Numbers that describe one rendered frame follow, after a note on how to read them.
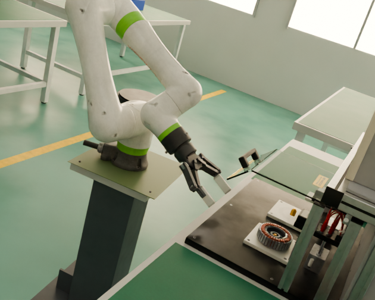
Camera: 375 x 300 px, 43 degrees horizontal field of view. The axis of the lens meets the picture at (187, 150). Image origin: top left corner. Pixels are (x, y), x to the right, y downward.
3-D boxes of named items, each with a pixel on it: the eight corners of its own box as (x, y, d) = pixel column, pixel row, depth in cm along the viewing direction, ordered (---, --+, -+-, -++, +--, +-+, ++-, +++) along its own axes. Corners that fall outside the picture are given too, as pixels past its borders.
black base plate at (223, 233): (184, 243, 146) (186, 236, 145) (253, 181, 201) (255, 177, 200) (330, 322, 130) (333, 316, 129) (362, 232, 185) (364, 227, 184)
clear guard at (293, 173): (225, 180, 133) (232, 161, 131) (254, 158, 154) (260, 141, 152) (337, 233, 122) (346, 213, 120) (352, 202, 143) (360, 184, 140)
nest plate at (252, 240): (242, 242, 151) (243, 239, 150) (258, 225, 164) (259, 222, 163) (286, 265, 146) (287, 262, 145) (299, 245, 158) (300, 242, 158)
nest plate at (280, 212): (266, 215, 171) (267, 212, 171) (278, 202, 184) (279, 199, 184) (305, 234, 166) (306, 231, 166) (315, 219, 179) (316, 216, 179)
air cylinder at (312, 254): (303, 266, 147) (309, 252, 145) (308, 256, 154) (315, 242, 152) (318, 274, 146) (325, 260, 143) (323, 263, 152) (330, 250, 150)
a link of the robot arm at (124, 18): (88, 11, 176) (102, -17, 170) (112, 13, 186) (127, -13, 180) (115, 44, 171) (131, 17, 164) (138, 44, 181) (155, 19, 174)
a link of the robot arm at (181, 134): (175, 127, 155) (187, 122, 163) (153, 148, 161) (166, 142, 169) (186, 141, 155) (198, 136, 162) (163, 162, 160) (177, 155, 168)
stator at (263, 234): (251, 240, 151) (255, 230, 150) (262, 226, 161) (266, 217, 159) (283, 256, 147) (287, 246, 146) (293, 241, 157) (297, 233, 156)
